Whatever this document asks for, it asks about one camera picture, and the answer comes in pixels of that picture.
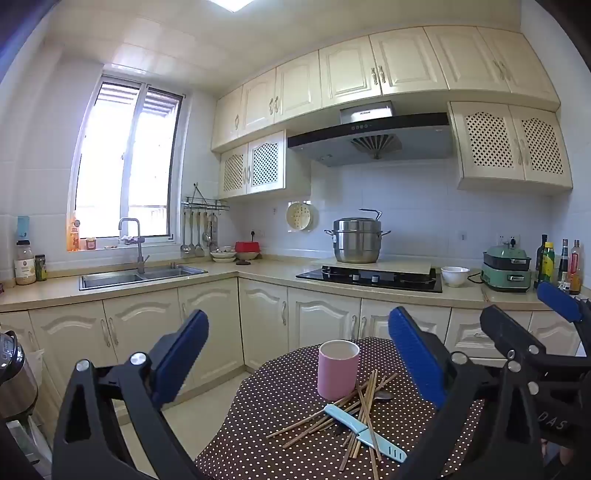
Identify clear bottle red label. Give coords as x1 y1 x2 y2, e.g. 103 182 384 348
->
569 239 583 295

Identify bunch of wooden chopsticks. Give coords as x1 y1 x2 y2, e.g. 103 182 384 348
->
267 369 400 472

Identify cream base cabinets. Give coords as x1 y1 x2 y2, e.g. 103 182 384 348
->
0 277 583 416

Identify pink cup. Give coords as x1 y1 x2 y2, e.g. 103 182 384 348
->
317 340 360 401

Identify person's right hand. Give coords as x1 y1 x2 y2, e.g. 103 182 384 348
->
541 439 591 480

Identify green electric cooker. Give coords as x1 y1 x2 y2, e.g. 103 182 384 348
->
480 246 534 293

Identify ceiling light panel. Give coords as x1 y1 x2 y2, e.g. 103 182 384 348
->
207 0 256 13

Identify cream perforated steamer plate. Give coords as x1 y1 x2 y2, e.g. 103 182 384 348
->
286 200 319 232

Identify dark olive oil bottle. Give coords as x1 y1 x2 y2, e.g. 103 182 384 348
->
536 234 548 283

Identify stainless steel steamer pot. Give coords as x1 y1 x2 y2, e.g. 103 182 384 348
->
323 209 392 265

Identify steel electric cooker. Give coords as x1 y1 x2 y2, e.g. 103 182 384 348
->
0 330 38 422

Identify metal wall utensil rack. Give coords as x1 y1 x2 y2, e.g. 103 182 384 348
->
181 182 230 213

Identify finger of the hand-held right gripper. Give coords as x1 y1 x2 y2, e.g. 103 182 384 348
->
537 281 591 333
480 305 591 403

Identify beige stone countertop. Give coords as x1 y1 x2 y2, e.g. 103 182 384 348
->
0 256 591 315

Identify white framed window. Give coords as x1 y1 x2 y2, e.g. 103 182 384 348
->
68 74 186 252

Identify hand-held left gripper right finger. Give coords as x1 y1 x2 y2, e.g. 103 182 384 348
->
388 305 543 480

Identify grey kitchen faucet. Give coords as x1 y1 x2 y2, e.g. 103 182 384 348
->
118 218 151 274

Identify light blue sheathed knife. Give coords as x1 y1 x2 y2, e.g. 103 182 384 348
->
323 404 408 463

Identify large jar beige contents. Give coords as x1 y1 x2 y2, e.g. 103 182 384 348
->
14 240 37 286

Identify grey range hood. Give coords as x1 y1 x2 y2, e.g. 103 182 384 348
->
286 100 455 168

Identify brown polka dot tablecloth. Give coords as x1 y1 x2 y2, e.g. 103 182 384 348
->
194 336 490 480

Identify black glass gas cooktop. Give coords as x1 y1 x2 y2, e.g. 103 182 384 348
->
295 267 443 294

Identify white bowl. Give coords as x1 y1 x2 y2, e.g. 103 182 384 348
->
440 266 471 288

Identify cream upper wall cabinets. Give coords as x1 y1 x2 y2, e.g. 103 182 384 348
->
211 25 561 153

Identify cream lattice door cabinet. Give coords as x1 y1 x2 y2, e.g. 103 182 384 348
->
218 130 311 200
448 102 574 195

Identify stainless steel double sink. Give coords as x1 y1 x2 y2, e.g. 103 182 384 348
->
78 264 208 291

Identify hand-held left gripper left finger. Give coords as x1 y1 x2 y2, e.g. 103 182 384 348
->
52 309 211 480

